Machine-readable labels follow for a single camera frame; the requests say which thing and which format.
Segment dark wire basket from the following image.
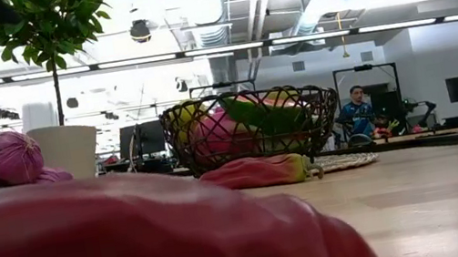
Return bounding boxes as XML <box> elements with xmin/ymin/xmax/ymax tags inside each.
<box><xmin>156</xmin><ymin>76</ymin><xmax>348</xmax><ymax>183</ymax></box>

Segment dark background monitors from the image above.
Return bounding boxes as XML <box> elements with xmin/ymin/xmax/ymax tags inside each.
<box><xmin>116</xmin><ymin>118</ymin><xmax>169</xmax><ymax>161</ymax></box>

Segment green apple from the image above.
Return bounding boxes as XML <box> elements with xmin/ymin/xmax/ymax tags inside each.
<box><xmin>168</xmin><ymin>98</ymin><xmax>216</xmax><ymax>146</ymax></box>

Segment dark red long pepper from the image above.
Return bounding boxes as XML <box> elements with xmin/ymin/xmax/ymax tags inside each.
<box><xmin>196</xmin><ymin>145</ymin><xmax>326</xmax><ymax>200</ymax></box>
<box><xmin>0</xmin><ymin>128</ymin><xmax>384</xmax><ymax>257</ymax></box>

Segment green leafy plant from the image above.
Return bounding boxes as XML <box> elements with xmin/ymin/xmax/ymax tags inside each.
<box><xmin>0</xmin><ymin>0</ymin><xmax>129</xmax><ymax>136</ymax></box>

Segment person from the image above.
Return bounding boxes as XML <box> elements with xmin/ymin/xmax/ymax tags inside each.
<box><xmin>331</xmin><ymin>82</ymin><xmax>382</xmax><ymax>149</ymax></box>

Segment watermelon slice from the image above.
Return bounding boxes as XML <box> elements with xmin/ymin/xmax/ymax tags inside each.
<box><xmin>217</xmin><ymin>81</ymin><xmax>321</xmax><ymax>147</ymax></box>

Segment pink dragon fruit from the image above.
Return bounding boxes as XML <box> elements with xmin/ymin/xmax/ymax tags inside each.
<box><xmin>186</xmin><ymin>105</ymin><xmax>261</xmax><ymax>165</ymax></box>

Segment round woven placemat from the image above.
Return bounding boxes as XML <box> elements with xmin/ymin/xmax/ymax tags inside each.
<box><xmin>305</xmin><ymin>146</ymin><xmax>382</xmax><ymax>178</ymax></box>

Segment black background rig frame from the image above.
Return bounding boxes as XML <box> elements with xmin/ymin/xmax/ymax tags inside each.
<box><xmin>331</xmin><ymin>58</ymin><xmax>409</xmax><ymax>144</ymax></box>

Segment white plant pot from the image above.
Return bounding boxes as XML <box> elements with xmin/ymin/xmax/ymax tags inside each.
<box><xmin>25</xmin><ymin>118</ymin><xmax>105</xmax><ymax>188</ymax></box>

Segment black hanging ceiling lamp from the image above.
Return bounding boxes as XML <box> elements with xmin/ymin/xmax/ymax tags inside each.
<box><xmin>127</xmin><ymin>16</ymin><xmax>154</xmax><ymax>46</ymax></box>

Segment yellow hanging pendant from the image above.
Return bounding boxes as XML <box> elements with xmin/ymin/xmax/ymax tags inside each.
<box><xmin>333</xmin><ymin>12</ymin><xmax>351</xmax><ymax>60</ymax></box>

